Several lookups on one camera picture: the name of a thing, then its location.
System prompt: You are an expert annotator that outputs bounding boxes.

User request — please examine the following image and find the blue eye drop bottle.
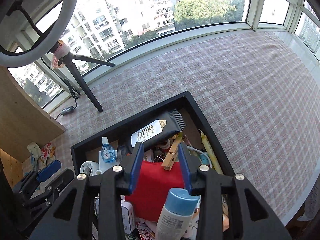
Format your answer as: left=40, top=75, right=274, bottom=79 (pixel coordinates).
left=101, top=137, right=116, bottom=163

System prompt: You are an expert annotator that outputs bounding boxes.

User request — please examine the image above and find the light wood board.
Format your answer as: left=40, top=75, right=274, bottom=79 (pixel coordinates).
left=1, top=67, right=66, bottom=163

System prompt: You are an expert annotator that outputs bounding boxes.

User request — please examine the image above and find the white sunscreen bottle blue cap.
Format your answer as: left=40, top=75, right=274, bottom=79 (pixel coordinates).
left=155, top=188, right=200, bottom=240

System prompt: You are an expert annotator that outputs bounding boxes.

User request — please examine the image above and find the black tripod stand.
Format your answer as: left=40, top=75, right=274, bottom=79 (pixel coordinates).
left=58, top=52, right=116, bottom=113

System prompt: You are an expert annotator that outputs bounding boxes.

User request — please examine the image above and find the pine plank panel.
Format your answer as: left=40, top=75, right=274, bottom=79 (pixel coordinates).
left=0, top=149, right=24, bottom=188

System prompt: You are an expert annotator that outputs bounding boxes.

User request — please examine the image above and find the pink plaid tablecloth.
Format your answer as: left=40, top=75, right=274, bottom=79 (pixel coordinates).
left=22, top=31, right=320, bottom=227

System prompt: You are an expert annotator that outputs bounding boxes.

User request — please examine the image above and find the wooden clothespin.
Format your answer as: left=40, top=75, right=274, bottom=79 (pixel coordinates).
left=161, top=137, right=183, bottom=171

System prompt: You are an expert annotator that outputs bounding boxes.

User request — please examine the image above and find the white box with label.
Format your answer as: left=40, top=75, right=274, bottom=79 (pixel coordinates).
left=94, top=195, right=136, bottom=235

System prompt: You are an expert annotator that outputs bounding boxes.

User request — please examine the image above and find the yellow long snack stick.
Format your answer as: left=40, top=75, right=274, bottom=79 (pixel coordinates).
left=199, top=130, right=223, bottom=175

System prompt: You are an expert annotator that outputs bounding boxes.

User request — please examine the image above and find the beige shower cap packet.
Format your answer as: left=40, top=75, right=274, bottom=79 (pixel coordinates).
left=27, top=142, right=42, bottom=160

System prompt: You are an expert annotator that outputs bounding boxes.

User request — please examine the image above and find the coffee mate creamer sachet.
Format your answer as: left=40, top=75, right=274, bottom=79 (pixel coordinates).
left=136, top=219, right=157, bottom=240

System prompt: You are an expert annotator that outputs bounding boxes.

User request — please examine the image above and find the white ring light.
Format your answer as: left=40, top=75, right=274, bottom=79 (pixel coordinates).
left=1, top=0, right=77, bottom=68

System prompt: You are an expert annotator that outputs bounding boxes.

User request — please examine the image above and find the ring light cable remote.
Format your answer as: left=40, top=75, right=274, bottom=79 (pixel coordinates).
left=41, top=57, right=81, bottom=120

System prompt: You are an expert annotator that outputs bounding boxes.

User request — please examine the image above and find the red cloth pouch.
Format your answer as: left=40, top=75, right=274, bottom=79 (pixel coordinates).
left=125, top=161, right=184, bottom=222

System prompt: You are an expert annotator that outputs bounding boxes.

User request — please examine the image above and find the black wet wipes pack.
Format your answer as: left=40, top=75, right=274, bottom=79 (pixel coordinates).
left=117, top=109, right=186, bottom=155

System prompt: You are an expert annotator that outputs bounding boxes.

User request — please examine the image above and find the black storage tray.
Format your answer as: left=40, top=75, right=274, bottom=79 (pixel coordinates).
left=70, top=90, right=235, bottom=240

